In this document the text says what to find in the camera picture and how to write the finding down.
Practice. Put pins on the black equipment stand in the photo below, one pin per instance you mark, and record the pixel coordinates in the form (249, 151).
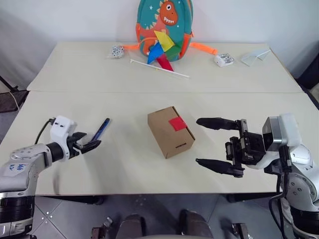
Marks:
(7, 102)

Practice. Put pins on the clear bag of dice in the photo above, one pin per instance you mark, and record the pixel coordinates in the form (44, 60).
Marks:
(116, 51)

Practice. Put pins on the colourful paper pinwheel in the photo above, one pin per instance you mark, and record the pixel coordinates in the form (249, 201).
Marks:
(163, 41)

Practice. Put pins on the red tape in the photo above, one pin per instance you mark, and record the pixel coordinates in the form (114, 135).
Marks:
(177, 123)

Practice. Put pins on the dark metal bracket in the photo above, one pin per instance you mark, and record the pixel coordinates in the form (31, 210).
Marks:
(240, 231)
(101, 230)

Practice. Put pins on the clear acrylic stand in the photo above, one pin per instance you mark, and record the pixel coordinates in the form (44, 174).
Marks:
(249, 58)

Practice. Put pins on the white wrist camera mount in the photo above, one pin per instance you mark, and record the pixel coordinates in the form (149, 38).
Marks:
(61, 127)
(289, 129)

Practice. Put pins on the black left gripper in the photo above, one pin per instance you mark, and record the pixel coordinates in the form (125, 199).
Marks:
(72, 149)

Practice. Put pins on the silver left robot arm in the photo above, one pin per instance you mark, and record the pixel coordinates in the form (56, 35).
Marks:
(22, 159)

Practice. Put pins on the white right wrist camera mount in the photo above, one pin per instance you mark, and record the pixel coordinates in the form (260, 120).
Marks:
(289, 129)

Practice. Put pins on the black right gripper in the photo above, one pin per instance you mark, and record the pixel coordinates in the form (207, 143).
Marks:
(251, 147)

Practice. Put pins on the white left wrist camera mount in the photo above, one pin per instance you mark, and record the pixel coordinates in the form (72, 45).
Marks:
(61, 127)

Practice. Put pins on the dark brown rounded shape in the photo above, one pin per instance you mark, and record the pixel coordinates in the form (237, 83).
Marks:
(195, 224)
(132, 226)

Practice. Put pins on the brown cardboard box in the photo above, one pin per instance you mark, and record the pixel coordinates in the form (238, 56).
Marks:
(169, 142)

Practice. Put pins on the small white open box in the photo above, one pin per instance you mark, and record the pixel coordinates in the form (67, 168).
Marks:
(223, 61)

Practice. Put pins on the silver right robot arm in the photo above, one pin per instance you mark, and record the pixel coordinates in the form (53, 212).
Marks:
(301, 179)

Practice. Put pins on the teal dinosaur backpack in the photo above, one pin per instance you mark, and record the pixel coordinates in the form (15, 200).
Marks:
(154, 15)

